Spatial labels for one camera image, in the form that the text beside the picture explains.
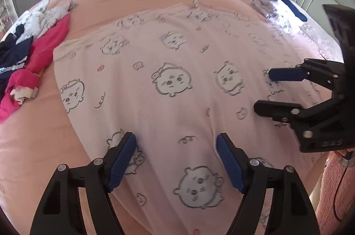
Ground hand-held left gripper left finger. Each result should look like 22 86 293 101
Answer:
29 132 137 235

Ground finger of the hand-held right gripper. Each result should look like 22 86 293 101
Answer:
268 58 346 91
254 98 347 138

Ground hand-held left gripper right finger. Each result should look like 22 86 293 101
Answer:
216 133 321 235

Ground pink printed pajama pants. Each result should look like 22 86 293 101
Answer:
53 0 326 235

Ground person's right hand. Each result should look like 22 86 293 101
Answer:
334 148 355 160

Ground white folded garment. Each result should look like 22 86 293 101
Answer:
251 0 306 36

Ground pink bed sheet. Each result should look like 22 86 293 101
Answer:
0 0 344 235

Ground magenta garment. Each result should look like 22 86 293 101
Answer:
0 14 71 124

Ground navy striped-trim garment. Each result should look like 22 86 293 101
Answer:
0 24 34 98

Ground white printed pajama top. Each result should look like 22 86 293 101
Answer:
11 0 78 40

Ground dark gripper cable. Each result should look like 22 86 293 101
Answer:
333 165 350 224

